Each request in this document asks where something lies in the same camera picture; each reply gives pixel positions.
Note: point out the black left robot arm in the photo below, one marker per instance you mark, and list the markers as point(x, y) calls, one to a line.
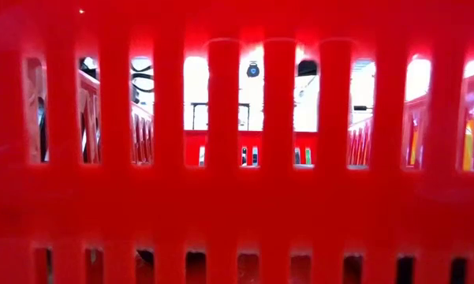
point(136, 94)

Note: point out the red slotted plastic basket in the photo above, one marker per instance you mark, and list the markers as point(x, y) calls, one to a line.
point(236, 197)

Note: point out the green slotted plastic basket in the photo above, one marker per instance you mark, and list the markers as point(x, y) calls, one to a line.
point(308, 155)

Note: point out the black round hanging device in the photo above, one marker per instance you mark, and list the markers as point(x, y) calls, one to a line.
point(252, 70)

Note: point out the black slotted plastic basket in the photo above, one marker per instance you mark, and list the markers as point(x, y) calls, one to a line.
point(43, 130)

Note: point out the yellow slotted plastic basket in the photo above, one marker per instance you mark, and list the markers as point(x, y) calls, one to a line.
point(469, 150)

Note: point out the black frame background table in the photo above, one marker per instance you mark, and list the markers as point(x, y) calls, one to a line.
point(242, 104)

